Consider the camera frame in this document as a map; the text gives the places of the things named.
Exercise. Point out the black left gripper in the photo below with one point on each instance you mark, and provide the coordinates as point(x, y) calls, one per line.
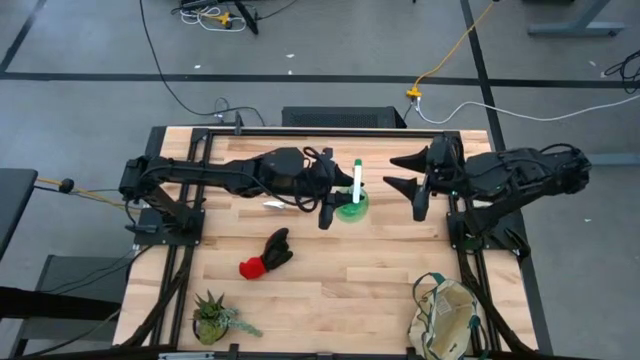
point(317, 175)

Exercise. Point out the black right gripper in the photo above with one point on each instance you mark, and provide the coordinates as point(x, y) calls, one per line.
point(445, 167)

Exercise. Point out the green spray bottle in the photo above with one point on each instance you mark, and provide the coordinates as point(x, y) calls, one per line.
point(352, 212)

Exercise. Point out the red and black garden glove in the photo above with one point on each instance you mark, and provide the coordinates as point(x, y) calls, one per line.
point(275, 250)

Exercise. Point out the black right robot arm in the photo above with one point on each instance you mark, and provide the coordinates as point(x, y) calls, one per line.
point(525, 172)

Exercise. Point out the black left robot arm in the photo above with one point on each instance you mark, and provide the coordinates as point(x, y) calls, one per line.
point(200, 175)

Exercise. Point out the beige gardening bag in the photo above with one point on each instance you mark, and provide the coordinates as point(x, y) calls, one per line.
point(445, 320)

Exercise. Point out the black computer case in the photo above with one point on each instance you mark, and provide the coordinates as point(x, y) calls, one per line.
point(340, 117)

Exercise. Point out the potted succulent plant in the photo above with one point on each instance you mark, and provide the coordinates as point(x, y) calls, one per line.
point(210, 315)

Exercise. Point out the black tripod leg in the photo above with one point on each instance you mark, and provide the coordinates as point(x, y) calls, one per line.
point(248, 19)

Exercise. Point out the grey desk foot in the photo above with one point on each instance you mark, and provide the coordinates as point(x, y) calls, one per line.
point(575, 28)
point(610, 159)

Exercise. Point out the yellow plug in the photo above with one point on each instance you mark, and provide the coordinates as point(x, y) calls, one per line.
point(223, 19)

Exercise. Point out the silver metal bar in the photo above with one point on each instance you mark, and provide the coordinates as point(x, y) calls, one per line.
point(185, 356)

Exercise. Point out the black power strip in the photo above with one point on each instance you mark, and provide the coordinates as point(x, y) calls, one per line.
point(200, 3)

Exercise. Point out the dark grey cart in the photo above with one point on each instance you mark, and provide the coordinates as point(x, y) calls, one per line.
point(75, 275)

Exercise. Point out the black table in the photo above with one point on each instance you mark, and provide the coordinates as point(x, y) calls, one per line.
point(12, 200)

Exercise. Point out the black aluminium table frame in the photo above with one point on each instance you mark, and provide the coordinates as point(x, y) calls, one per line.
point(325, 133)

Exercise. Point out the small black post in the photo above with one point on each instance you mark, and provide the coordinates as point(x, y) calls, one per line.
point(238, 122)

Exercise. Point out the small black bracket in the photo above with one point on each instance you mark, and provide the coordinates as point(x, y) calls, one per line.
point(233, 350)

